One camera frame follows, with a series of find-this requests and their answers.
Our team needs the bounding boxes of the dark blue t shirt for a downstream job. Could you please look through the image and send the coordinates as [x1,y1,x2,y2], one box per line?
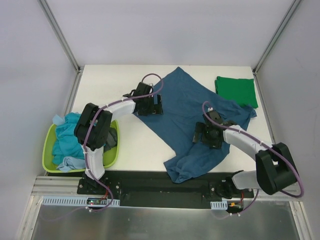
[138,67,257,184]

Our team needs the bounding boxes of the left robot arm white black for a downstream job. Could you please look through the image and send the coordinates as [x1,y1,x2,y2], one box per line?
[74,81,164,195]

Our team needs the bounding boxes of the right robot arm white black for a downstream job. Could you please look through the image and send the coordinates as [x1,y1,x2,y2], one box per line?
[192,110,299,199]

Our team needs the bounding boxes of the dark grey t shirt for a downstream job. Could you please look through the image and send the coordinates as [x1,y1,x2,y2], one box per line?
[103,127,118,153]

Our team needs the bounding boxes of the folded green t shirt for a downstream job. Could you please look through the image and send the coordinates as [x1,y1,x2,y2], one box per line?
[214,76,259,109]

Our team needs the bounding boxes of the lime green plastic basket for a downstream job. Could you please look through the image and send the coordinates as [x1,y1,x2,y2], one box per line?
[42,124,120,174]

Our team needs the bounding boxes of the light blue t shirt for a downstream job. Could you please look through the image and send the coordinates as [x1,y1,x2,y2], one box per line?
[52,114,87,173]

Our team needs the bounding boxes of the right white cable duct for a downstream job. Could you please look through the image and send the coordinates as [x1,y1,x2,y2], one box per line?
[210,200,228,211]

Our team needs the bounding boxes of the white cable duct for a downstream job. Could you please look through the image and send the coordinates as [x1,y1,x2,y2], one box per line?
[42,196,120,208]
[210,200,228,211]

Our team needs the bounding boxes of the left aluminium frame post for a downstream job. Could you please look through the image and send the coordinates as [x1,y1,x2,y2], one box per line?
[37,0,84,74]

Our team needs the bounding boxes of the aluminium frame post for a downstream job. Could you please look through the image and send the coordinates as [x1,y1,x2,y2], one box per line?
[37,0,84,74]
[252,0,304,74]

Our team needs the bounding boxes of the right aluminium frame post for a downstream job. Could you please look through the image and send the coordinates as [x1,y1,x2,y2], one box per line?
[252,0,304,74]

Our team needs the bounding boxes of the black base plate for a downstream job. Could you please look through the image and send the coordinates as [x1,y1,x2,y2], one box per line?
[77,170,256,208]

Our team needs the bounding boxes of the left white cable duct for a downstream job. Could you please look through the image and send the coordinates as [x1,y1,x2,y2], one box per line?
[42,196,120,208]

